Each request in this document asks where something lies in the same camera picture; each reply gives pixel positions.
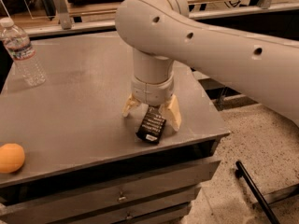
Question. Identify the grey drawer cabinet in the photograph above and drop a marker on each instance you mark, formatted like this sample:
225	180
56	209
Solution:
148	189

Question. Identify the clear plastic water bottle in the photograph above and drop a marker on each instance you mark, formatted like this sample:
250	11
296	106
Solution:
18	45

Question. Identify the wooden shelf rail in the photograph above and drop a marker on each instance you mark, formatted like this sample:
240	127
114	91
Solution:
78	10

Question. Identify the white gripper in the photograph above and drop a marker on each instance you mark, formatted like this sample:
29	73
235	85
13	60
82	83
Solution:
151	92

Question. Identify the black metal bar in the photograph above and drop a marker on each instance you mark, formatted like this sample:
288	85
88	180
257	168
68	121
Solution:
242	172

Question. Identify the orange fruit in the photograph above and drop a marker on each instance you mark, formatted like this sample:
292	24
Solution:
12	158

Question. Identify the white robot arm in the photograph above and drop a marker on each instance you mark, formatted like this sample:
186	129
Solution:
265	68

